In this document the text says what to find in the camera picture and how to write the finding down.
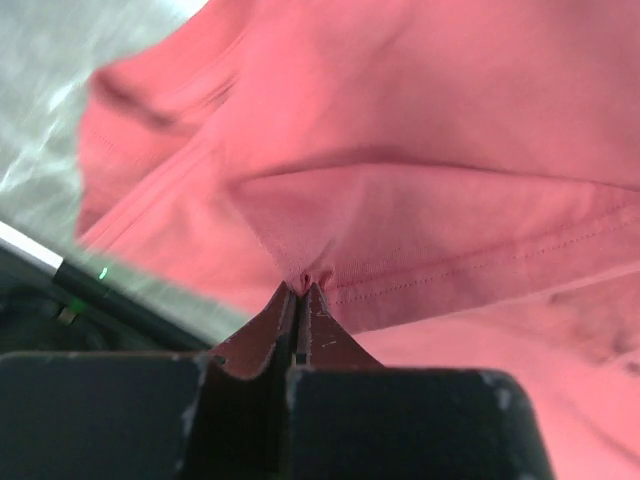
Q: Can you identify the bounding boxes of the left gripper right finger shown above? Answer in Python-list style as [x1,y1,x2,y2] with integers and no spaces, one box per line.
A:
[287,287,554,479]

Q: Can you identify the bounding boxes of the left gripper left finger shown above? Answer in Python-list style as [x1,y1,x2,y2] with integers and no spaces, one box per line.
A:
[1,287,295,479]

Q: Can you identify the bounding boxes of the salmon pink t shirt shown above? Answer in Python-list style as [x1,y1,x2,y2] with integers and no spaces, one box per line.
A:
[77,1,639,479]

